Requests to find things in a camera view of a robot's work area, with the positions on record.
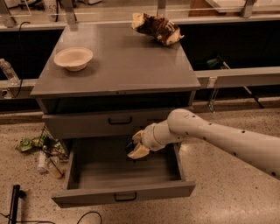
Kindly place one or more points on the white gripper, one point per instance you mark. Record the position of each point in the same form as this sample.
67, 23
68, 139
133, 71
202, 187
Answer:
150, 136

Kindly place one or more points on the green snack bag on floor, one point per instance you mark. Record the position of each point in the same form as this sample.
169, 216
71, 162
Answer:
27, 144

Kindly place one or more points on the metal railing beam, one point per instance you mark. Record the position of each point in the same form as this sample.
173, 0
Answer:
225, 78

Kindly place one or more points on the dark blue rxbar wrapper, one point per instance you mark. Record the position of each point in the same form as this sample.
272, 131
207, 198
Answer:
129, 145

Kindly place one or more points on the plastic bottle on floor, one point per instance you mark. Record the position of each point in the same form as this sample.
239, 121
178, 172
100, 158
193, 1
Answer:
41, 162

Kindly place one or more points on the clear plastic cup on floor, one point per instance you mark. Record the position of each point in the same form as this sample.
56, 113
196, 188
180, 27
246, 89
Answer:
52, 164

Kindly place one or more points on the upper grey drawer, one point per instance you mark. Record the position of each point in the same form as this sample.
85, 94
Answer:
102, 124

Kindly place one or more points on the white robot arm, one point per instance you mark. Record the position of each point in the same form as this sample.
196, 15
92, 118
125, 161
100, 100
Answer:
259, 150

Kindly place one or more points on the black stand on floor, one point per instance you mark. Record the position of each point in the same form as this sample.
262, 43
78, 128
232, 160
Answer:
17, 195

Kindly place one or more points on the clear plastic bottle on rail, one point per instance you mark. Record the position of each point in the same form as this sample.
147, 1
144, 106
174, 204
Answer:
9, 72

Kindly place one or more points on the grey drawer cabinet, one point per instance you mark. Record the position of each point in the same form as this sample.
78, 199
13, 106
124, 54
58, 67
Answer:
128, 71

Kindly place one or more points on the open lower grey drawer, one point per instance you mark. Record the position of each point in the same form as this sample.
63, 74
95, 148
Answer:
101, 173

